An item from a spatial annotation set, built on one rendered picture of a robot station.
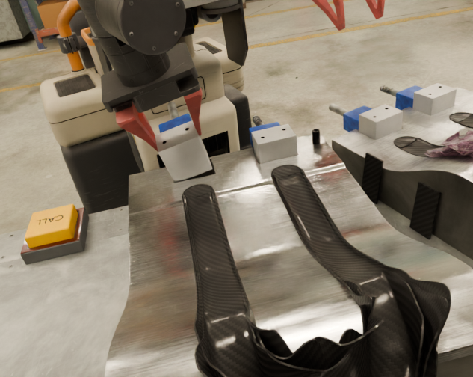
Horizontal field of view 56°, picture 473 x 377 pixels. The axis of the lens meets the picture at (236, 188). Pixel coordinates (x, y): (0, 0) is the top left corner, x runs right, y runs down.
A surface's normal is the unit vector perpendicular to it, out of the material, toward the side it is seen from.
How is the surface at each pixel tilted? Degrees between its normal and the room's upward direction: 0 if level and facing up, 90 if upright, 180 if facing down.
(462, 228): 90
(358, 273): 28
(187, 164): 99
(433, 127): 0
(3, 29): 90
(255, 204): 3
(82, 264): 0
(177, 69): 14
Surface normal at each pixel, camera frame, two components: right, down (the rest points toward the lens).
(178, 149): 0.24, 0.65
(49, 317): -0.15, -0.82
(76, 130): 0.42, 0.46
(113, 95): -0.28, -0.68
